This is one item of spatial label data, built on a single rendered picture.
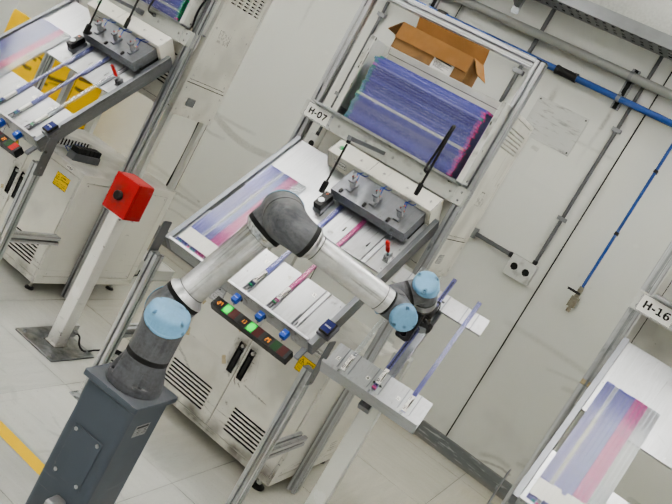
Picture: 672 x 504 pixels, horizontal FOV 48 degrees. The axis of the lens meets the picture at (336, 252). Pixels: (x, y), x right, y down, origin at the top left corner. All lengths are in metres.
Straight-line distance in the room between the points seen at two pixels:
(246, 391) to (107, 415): 1.03
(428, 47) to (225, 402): 1.67
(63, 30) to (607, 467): 2.91
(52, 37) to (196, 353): 1.61
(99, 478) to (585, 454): 1.37
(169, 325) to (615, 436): 1.36
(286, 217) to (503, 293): 2.50
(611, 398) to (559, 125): 2.07
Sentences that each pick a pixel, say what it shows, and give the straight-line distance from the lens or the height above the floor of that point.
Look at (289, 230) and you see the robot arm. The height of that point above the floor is 1.10.
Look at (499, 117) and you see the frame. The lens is 2.78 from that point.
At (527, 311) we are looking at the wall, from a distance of 4.24.
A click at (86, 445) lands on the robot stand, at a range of 2.09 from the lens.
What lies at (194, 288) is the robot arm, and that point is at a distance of 2.07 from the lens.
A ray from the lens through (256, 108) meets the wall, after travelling 5.02.
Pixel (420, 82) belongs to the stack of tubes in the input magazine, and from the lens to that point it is 2.91.
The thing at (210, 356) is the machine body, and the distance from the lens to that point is 3.06.
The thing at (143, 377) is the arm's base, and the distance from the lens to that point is 2.01.
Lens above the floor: 1.46
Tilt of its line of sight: 10 degrees down
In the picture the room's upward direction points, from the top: 29 degrees clockwise
